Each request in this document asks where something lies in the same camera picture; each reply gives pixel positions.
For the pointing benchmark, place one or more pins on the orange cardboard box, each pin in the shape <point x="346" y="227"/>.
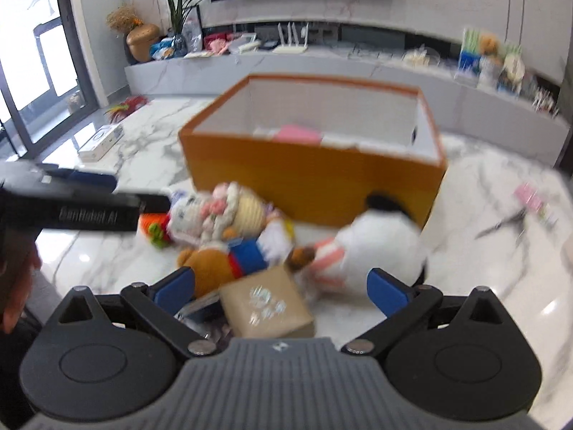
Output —
<point x="291" y="179"/>

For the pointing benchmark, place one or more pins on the gold vase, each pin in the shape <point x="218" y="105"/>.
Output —
<point x="142" y="42"/>

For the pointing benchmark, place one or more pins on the green plant in glass vase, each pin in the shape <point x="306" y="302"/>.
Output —
<point x="179" y="18"/>

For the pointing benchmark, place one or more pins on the dried flower bunch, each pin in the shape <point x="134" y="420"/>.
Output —
<point x="124" y="18"/>

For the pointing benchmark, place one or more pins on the white plush with pink stripes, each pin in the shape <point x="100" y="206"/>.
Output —
<point x="380" y="242"/>

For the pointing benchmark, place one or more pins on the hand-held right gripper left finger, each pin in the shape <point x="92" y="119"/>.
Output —
<point x="179" y="284"/>

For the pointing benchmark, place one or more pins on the white router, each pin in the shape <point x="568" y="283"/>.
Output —
<point x="291" y="47"/>

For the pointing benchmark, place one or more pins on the red feather toy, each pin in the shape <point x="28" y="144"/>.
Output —
<point x="127" y="107"/>

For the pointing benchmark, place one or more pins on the brown bear plush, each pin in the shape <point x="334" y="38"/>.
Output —
<point x="206" y="268"/>

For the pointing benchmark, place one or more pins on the scissors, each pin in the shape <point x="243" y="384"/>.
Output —
<point x="503" y="221"/>

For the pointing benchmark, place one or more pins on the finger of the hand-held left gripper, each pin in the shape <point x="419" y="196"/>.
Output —
<point x="154" y="203"/>
<point x="89" y="179"/>

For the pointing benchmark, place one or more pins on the pink gift box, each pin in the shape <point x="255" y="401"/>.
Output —
<point x="217" y="44"/>

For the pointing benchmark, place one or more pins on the white flat box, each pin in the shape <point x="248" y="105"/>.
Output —
<point x="100" y="142"/>

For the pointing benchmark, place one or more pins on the crocheted strawberry toy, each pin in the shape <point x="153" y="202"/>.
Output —
<point x="152" y="224"/>

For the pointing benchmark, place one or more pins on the small bear plush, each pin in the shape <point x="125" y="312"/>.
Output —
<point x="489" y="47"/>

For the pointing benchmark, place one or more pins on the glass sliding door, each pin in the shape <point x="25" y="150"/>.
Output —
<point x="40" y="62"/>

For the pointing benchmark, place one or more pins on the crochet doll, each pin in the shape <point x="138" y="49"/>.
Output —
<point x="210" y="215"/>

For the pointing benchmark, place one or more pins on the blue snack bag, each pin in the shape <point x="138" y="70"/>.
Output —
<point x="162" y="49"/>

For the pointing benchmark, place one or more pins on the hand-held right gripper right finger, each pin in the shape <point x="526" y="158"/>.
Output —
<point x="385" y="286"/>

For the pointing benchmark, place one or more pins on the illustrated card box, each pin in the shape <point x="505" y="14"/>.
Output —
<point x="268" y="309"/>

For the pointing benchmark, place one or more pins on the person's left hand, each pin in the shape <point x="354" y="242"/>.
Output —
<point x="20" y="295"/>

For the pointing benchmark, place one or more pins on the pink card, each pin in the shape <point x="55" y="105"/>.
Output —
<point x="532" y="199"/>

